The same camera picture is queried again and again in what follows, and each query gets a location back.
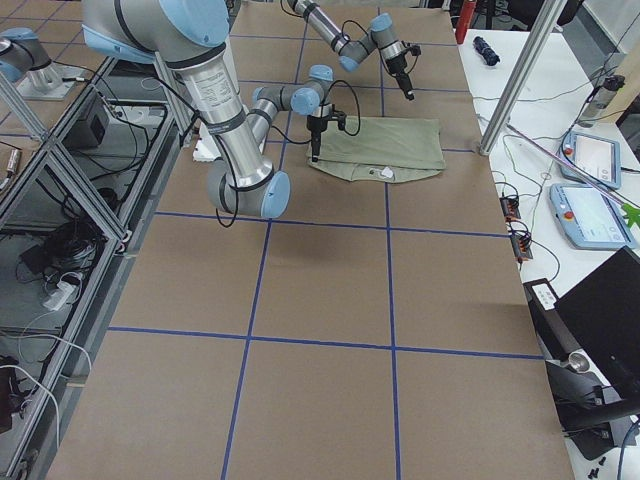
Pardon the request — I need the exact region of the orange connector board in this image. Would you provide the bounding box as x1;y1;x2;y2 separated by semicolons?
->
499;195;521;222
510;232;533;264

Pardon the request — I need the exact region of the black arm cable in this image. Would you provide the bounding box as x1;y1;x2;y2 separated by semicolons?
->
279;0;381;46
149;64;362;229

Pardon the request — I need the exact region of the white power strip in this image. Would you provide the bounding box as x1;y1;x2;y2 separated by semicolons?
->
42;280;79;311

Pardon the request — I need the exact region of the blue teach pendant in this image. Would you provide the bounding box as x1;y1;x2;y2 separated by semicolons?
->
549;183;638;250
558;131;621;190

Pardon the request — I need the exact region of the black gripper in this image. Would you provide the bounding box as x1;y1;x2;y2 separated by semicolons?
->
306;114;333;162
386;53;415;101

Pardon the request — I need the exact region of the white paper price tag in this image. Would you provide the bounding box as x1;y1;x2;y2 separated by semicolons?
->
378;167;395;179

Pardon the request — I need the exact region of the near blue teach pendant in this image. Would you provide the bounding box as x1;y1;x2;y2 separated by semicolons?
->
549;183;638;250

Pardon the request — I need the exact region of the olive green long-sleeve shirt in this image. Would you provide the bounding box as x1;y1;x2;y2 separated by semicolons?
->
307;116;446;183

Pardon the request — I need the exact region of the orange connector board far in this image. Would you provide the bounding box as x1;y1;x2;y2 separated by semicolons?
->
499;195;521;222

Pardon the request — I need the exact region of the dark box with label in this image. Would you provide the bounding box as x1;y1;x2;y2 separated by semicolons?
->
523;279;591;374

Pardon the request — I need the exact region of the aluminium frame post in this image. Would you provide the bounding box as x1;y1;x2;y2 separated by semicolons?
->
478;0;567;156

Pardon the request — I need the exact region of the dark rolled cloth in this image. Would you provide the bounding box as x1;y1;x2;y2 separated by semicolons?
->
473;36;500;67

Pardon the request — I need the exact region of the clear water bottle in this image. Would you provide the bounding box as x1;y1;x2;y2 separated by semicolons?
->
577;74;625;128

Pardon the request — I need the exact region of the orange connector board near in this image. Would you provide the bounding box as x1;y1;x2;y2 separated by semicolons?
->
510;232;533;264

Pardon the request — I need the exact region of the red fire extinguisher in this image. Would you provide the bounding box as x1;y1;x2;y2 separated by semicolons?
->
455;0;476;45

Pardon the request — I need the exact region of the far blue teach pendant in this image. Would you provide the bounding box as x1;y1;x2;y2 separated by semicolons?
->
558;131;621;190

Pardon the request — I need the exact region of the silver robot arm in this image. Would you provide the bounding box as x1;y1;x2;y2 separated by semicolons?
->
82;0;334;218
286;0;421;101

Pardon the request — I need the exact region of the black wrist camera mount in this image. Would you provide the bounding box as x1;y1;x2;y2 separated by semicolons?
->
404;43;422;57
329;110;347;132

